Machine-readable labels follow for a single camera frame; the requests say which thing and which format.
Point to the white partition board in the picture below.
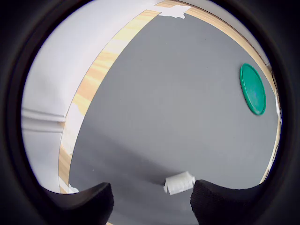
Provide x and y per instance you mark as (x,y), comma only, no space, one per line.
(58,70)

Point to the round green lid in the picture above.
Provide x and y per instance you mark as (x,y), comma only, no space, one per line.
(253,91)

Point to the dark grey mat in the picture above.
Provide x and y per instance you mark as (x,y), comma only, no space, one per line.
(164,105)

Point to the white tape piece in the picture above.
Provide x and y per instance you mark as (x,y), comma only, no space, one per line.
(277,107)
(175,11)
(70,188)

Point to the small white plastic terminal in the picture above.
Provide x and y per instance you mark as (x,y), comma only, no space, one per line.
(179,184)

